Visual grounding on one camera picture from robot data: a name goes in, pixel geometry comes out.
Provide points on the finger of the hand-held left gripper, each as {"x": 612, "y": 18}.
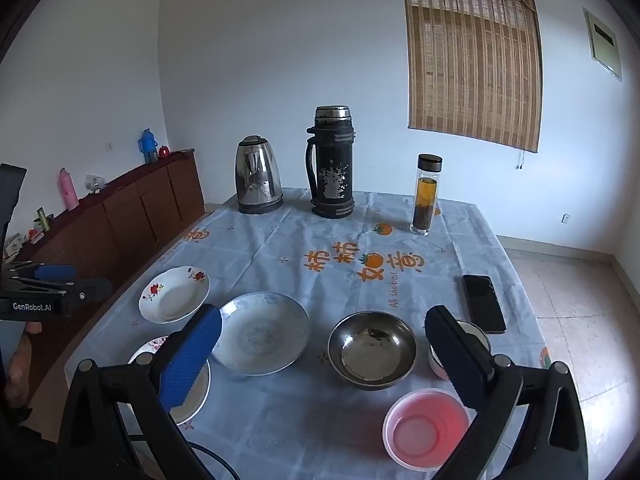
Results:
{"x": 87, "y": 289}
{"x": 55, "y": 272}

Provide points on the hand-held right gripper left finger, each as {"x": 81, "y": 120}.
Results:
{"x": 192, "y": 355}

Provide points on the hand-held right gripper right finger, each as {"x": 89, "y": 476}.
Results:
{"x": 455, "y": 360}

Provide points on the white enamel cup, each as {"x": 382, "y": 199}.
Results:
{"x": 475, "y": 335}

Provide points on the white floral plate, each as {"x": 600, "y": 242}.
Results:
{"x": 147, "y": 349}
{"x": 172, "y": 300}

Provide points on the blue patterned plate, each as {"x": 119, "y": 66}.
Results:
{"x": 265, "y": 335}

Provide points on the pink plastic bowl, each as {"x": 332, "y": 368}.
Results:
{"x": 420, "y": 430}

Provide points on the stainless steel bowl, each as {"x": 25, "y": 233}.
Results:
{"x": 372, "y": 355}

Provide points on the person's left hand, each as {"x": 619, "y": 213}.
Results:
{"x": 17, "y": 367}

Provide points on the small green box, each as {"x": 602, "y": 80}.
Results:
{"x": 42, "y": 220}

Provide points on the black smartphone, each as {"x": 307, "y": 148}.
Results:
{"x": 484, "y": 302}

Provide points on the pink thermos bottle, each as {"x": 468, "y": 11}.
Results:
{"x": 69, "y": 192}

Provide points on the brown wooden sideboard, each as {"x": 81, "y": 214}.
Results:
{"x": 130, "y": 210}

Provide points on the small white ornament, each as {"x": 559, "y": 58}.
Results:
{"x": 96, "y": 183}

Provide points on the blue child's water bottle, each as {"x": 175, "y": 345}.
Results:
{"x": 148, "y": 145}

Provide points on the light blue printed tablecloth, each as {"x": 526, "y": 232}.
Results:
{"x": 300, "y": 240}

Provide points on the glass tea bottle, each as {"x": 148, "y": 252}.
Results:
{"x": 426, "y": 195}

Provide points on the stainless steel electric kettle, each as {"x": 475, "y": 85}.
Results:
{"x": 257, "y": 175}

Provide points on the worn black thermos flask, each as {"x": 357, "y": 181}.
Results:
{"x": 330, "y": 160}

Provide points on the bamboo window blind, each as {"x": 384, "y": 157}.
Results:
{"x": 470, "y": 60}

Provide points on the white wall panel box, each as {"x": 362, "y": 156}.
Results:
{"x": 602, "y": 42}

